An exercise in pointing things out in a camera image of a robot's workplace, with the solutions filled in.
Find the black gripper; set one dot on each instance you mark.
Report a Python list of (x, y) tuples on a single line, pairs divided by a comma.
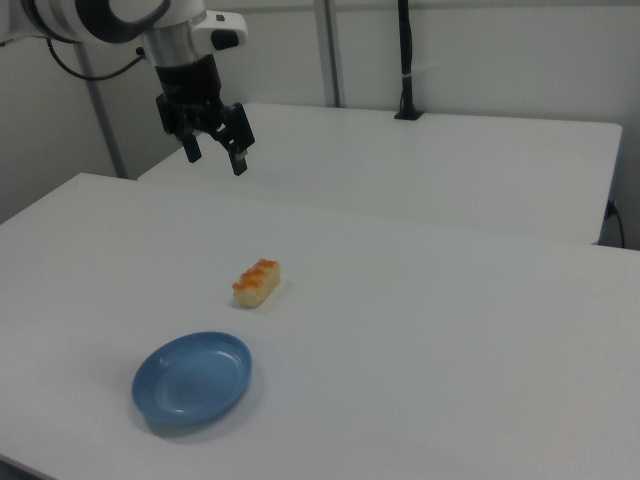
[(187, 85)]

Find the blue plastic plate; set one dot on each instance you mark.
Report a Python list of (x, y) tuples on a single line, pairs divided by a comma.
[(192, 380)]

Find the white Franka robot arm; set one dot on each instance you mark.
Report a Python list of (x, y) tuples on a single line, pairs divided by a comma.
[(170, 42)]

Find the bread with orange topping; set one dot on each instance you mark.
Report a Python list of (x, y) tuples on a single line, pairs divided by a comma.
[(257, 287)]

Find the black camera stand pole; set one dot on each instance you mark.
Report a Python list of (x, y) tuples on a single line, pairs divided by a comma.
[(407, 60)]

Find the grey metal partition post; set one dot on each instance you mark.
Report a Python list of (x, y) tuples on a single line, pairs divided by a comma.
[(102, 125), (331, 50)]

